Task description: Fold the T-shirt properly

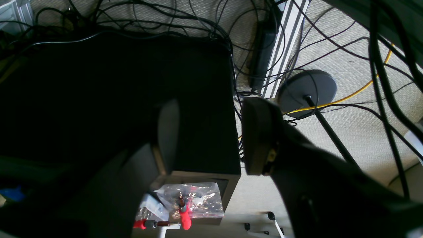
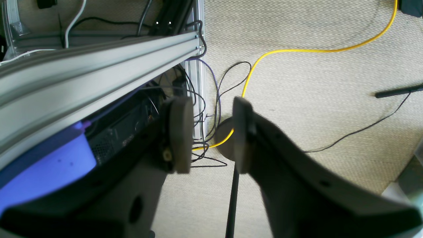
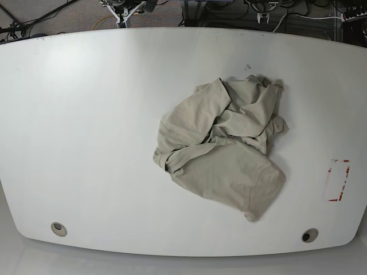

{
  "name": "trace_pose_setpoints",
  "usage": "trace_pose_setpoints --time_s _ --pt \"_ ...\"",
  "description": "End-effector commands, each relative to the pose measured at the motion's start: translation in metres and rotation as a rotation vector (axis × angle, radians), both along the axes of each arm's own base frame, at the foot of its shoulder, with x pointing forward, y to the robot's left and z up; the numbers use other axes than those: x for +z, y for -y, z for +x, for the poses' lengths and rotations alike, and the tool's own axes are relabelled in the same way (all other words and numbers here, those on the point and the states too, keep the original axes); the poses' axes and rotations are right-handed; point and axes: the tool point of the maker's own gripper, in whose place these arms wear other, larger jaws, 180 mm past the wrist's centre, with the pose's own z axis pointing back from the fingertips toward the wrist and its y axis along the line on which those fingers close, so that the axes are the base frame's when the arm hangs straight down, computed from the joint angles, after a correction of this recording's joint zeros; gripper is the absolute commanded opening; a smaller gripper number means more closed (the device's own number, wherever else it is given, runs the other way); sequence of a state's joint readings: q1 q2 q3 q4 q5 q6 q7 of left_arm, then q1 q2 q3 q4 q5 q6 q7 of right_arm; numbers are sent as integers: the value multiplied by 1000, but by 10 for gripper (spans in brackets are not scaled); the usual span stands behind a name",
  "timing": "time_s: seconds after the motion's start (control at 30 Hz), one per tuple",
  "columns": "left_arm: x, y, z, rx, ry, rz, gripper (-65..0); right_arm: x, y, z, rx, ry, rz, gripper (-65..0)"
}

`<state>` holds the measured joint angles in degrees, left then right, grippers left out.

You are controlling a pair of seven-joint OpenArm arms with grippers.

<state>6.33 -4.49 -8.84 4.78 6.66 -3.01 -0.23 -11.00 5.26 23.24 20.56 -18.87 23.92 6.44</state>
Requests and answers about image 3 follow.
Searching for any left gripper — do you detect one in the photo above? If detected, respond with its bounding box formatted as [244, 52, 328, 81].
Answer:
[256, 1, 280, 23]

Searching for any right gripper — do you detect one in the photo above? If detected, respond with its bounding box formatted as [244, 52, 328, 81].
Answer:
[99, 0, 143, 28]

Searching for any beige T-shirt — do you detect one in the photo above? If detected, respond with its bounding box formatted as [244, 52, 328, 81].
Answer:
[153, 75, 288, 222]

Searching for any white power strip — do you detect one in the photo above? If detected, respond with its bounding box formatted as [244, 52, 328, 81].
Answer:
[341, 4, 366, 22]

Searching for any red tape rectangle marking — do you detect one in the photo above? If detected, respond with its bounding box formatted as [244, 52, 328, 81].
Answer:
[326, 159, 350, 202]

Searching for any yellow floor cable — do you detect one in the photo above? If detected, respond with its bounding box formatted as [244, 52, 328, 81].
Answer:
[91, 13, 115, 31]

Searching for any white floor cable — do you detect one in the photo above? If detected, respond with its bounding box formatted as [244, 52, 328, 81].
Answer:
[272, 13, 343, 33]

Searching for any left table cable grommet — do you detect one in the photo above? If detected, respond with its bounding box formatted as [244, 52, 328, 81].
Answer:
[51, 222, 67, 237]

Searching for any table cable grommet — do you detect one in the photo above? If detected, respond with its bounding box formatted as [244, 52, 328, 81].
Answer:
[51, 222, 67, 237]
[301, 228, 319, 243]

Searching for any right table cable grommet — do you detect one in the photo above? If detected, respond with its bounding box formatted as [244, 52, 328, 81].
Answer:
[301, 228, 319, 243]

